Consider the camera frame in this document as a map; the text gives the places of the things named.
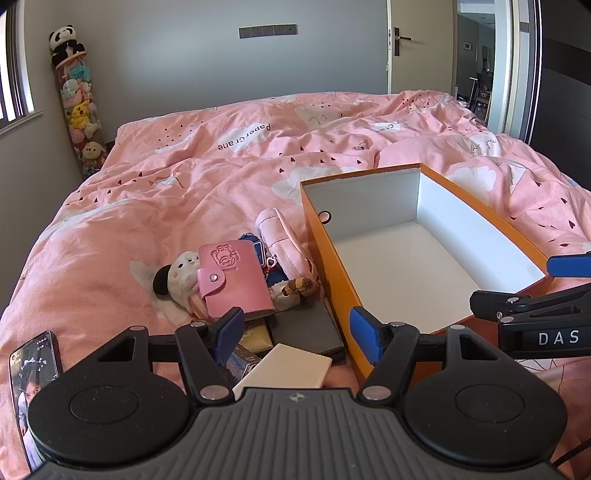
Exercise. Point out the pink cloud-print duvet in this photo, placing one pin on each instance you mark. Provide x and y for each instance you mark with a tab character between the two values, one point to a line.
175	182

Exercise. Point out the dark illustrated card box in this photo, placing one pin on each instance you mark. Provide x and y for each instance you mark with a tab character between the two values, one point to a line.
239	364

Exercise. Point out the gold card box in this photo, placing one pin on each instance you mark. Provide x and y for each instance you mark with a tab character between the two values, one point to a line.
256	337

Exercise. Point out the grey wall switch panel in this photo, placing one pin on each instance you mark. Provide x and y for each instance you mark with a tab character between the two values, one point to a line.
267	31

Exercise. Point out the panda plush on organizer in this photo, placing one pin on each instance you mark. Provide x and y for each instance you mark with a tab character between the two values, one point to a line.
63	44

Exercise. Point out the red panda sailor plush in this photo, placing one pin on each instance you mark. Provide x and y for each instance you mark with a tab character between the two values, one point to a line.
289	293

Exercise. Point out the beige bedroom door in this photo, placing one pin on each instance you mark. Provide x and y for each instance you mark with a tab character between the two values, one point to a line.
429	61

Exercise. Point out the black door handle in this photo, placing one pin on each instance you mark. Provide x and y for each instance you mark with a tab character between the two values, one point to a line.
398	38

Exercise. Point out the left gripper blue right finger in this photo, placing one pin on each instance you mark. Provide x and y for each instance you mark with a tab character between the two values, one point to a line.
371	335

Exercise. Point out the orange cardboard box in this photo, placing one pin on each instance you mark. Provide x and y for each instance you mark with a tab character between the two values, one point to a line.
411	246

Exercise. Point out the window with frame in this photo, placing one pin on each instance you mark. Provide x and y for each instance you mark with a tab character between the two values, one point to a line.
17	105

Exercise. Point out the pink umbrella pouch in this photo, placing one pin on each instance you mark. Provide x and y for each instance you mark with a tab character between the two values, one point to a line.
284	246

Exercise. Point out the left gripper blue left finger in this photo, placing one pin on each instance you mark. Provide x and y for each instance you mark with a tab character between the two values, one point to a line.
226	333

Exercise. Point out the blue Ocean Park tag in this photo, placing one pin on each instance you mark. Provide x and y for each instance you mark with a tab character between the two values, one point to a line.
257	245

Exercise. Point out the white panda plush toy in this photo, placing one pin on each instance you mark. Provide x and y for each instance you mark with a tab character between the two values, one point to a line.
179	282

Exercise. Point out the dark grey box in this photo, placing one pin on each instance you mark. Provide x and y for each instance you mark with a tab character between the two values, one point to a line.
310	327

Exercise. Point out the hanging plush toy organizer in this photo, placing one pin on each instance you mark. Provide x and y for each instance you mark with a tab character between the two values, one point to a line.
84	127

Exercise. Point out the pink card holder wallet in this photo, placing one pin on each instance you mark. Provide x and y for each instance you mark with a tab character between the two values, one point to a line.
230	276

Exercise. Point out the smartphone with lit screen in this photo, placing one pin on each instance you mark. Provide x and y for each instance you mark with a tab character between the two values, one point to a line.
32	366

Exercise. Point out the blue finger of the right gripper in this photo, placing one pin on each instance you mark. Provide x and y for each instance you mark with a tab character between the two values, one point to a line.
570	266

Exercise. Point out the cream white box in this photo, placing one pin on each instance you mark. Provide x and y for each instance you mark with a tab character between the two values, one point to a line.
286	367

